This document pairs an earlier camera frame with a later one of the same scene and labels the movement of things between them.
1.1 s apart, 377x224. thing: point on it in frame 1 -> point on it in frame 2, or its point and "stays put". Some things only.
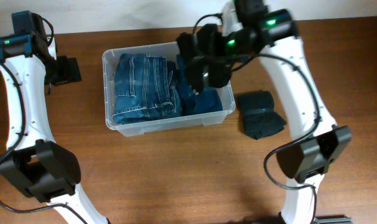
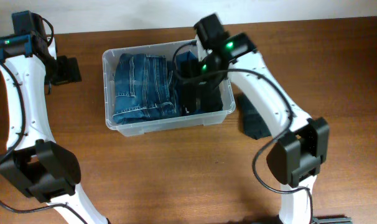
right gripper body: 234,46 -> 206,74
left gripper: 66,70 stays put
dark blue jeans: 145,88 stays put
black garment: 260,119 stays put
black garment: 213,70 -> 201,97
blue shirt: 208,100 stays put
